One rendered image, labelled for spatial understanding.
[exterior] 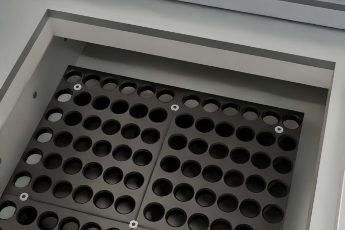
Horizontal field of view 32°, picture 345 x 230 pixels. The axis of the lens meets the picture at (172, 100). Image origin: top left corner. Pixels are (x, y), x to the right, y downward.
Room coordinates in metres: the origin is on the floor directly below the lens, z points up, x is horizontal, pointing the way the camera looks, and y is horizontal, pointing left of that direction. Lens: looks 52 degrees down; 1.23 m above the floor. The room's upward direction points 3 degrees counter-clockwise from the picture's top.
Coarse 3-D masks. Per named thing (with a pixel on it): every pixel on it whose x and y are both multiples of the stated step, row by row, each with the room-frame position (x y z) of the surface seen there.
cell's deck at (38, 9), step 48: (0, 0) 0.32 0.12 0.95; (48, 0) 0.32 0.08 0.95; (96, 0) 0.32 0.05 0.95; (144, 0) 0.31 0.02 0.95; (0, 48) 0.27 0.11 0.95; (144, 48) 0.29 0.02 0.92; (192, 48) 0.28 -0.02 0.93; (240, 48) 0.27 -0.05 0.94; (288, 48) 0.26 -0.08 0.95; (336, 48) 0.26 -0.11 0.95; (0, 96) 0.24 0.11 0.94; (336, 96) 0.22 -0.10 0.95; (336, 144) 0.19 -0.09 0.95; (336, 192) 0.15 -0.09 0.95
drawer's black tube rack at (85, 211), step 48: (96, 96) 0.27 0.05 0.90; (48, 144) 0.23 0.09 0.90; (96, 144) 0.22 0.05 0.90; (144, 144) 0.22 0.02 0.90; (192, 144) 0.22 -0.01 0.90; (240, 144) 0.22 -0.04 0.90; (288, 144) 0.24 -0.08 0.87; (48, 192) 0.19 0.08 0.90; (96, 192) 0.19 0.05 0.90; (144, 192) 0.19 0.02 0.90; (192, 192) 0.19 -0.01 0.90; (240, 192) 0.18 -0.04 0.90; (288, 192) 0.18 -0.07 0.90
